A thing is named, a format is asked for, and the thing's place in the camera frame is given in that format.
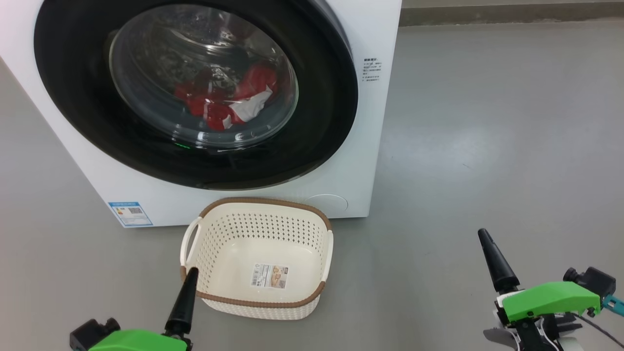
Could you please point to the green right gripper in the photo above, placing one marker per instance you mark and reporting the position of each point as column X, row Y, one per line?
column 546, row 300

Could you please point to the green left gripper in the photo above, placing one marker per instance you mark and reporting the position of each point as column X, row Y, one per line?
column 139, row 341

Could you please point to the red and white garment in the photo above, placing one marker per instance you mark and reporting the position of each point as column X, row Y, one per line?
column 214, row 114

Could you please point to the round glass washer door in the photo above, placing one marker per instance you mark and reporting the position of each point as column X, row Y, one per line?
column 321, row 97

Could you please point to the cream perforated basket brown rim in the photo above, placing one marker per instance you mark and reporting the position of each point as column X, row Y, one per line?
column 263, row 302

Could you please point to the printed product label sticker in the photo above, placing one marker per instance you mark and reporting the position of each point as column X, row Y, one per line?
column 269, row 276

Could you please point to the white front-load washing machine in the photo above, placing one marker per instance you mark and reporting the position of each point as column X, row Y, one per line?
column 73, row 161

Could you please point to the blue energy label sticker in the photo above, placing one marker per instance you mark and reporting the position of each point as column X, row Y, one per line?
column 130, row 214

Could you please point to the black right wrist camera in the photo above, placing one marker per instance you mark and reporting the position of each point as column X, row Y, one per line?
column 594, row 282

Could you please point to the teal right camera connector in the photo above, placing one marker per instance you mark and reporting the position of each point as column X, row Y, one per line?
column 614, row 304

